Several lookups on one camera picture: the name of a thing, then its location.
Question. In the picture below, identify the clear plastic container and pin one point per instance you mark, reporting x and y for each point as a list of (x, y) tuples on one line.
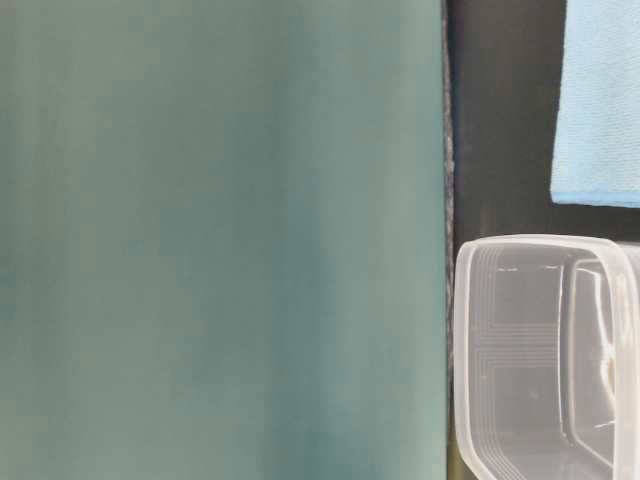
[(546, 357)]

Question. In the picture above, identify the green backdrop curtain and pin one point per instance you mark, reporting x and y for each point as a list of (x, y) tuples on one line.
[(222, 240)]

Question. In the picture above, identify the light blue towel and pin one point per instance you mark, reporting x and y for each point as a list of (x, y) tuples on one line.
[(596, 148)]

